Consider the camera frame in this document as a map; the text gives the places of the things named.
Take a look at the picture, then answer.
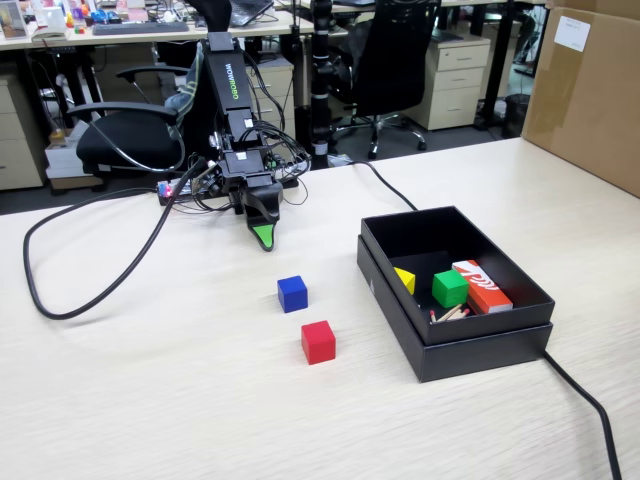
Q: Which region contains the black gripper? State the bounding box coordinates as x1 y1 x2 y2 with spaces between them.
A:
219 148 284 252

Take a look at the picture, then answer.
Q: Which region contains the red wooden cube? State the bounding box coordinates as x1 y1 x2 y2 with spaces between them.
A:
300 320 337 366

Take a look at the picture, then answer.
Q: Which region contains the blue wooden cube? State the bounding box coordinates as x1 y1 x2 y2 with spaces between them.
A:
277 275 309 314

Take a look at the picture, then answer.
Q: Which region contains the green wooden cube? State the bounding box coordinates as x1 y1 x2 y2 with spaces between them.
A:
431 270 470 309

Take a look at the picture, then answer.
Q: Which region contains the controller board with red LED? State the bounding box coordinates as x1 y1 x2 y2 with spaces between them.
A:
157 178 196 207

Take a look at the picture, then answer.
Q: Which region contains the plaid green jacket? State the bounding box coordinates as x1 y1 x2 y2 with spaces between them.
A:
164 42 206 142

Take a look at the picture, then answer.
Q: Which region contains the black vertical pole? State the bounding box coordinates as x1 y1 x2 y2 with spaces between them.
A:
308 0 335 170

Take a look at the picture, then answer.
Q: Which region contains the yellow wooden block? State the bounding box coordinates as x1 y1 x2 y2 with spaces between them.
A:
393 266 417 296

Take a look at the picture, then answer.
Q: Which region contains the black office chair with armrests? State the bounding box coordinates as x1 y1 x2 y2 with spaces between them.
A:
66 64 201 177

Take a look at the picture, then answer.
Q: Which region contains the black cardboard box tray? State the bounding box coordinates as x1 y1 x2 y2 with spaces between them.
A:
360 204 557 346

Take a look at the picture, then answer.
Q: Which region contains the black mesh office chair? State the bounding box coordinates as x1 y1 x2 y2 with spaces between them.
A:
330 0 442 160

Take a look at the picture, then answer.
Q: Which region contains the black laptop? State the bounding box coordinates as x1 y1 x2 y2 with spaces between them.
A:
227 0 277 28

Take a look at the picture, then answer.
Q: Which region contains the stack of white boxes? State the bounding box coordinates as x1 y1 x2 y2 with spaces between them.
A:
44 127 104 191

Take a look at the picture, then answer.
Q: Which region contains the light wooden office desk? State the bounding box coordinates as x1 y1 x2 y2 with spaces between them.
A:
0 8 351 121

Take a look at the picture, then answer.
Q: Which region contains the white drawer cabinet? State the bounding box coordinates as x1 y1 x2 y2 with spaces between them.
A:
407 35 492 132

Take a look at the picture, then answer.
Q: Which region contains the black keyboard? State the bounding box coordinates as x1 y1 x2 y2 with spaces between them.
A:
91 20 191 36

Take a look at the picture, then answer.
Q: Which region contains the orange white matchbox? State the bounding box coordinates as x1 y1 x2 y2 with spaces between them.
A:
451 259 515 315

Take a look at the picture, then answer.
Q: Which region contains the black cardboard box lid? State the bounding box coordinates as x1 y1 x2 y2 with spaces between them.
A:
356 234 554 384

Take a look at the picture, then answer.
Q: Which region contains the beige wide drawer cabinet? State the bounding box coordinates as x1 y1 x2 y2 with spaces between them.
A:
0 74 47 191

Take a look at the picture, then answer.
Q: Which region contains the black trash bin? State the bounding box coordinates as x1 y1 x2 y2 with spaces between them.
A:
502 93 531 140

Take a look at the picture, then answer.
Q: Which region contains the office desk with black leg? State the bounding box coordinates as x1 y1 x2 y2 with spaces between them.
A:
294 0 551 132

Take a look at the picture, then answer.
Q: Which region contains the large brown cardboard box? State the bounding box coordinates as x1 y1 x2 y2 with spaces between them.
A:
519 0 640 199

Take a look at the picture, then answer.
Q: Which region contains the thin black wire bundle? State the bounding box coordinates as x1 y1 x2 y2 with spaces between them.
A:
239 47 314 209

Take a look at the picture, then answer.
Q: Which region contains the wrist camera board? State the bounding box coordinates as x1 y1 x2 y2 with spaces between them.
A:
192 158 222 197

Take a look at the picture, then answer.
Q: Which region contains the beige drawer cabinet with wires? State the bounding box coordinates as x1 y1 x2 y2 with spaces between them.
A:
247 62 296 139

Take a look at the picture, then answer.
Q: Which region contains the thick black looped cable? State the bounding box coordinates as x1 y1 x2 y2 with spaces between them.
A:
22 157 209 321

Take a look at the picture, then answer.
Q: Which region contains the thin white cable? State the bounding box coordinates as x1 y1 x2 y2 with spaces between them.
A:
91 119 187 172

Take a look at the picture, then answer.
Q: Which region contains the picture frame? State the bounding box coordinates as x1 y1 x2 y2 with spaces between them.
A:
0 7 27 41

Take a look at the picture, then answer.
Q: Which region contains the thick black long cable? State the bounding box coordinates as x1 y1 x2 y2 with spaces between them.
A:
348 159 624 480

